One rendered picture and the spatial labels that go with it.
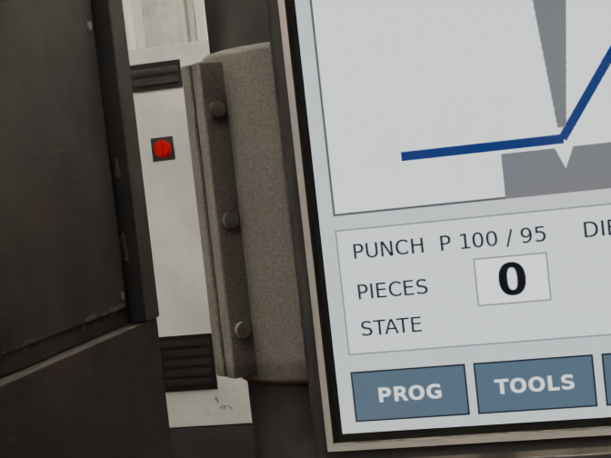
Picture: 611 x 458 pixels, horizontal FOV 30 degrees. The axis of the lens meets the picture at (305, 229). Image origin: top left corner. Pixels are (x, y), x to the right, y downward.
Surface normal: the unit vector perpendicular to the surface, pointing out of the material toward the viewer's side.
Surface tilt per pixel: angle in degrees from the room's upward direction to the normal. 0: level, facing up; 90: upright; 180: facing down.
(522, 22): 90
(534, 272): 90
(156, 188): 90
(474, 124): 90
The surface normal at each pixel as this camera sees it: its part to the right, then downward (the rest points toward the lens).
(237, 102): -0.60, 0.11
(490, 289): -0.19, 0.07
